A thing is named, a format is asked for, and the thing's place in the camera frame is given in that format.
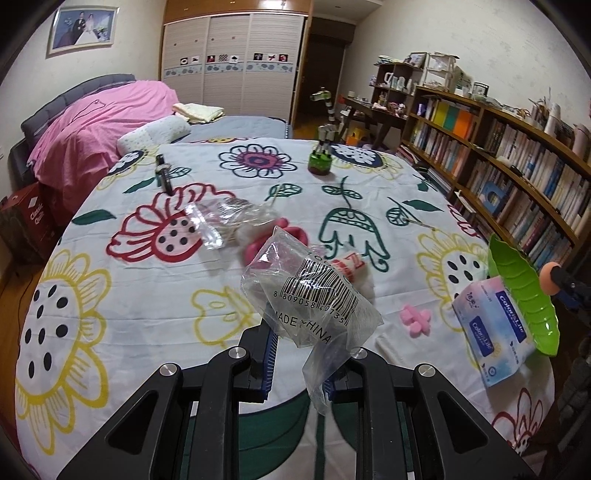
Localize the wooden desk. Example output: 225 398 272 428
338 97 407 150

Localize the white sliding wardrobe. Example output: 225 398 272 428
160 12 308 121

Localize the pink foam tube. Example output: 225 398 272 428
242 217 308 268

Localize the black clip tool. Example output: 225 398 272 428
155 154 173 196

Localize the pink blanket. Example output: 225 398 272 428
29 80 178 214

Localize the red box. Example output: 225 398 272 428
1 182 57 263

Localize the cotton swabs plastic bag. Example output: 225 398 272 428
183 197 280 250

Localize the pink flower sponge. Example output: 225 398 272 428
400 305 432 338

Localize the white pillow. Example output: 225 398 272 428
116 115 190 156

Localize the folded cream towel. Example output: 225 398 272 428
172 103 224 124

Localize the wooden cotton swab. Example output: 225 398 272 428
407 217 437 231

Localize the dark bed headboard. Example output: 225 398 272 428
8 74 136 189

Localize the floral bed sheet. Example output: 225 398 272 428
15 138 555 479

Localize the wooden bookshelf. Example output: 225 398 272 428
370 52 590 272

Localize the striped giraffe toy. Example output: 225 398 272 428
308 88 337 176

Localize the orange makeup sponge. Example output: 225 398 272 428
539 262 561 296

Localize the clear barcode plastic bag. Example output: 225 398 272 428
240 242 383 415

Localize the tissue pack blue label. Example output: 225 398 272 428
452 276 535 387

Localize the green leaf tray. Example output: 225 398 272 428
488 234 560 357

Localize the framed wedding photo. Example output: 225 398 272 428
47 6 119 57

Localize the dark wooden door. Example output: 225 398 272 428
293 17 356 128

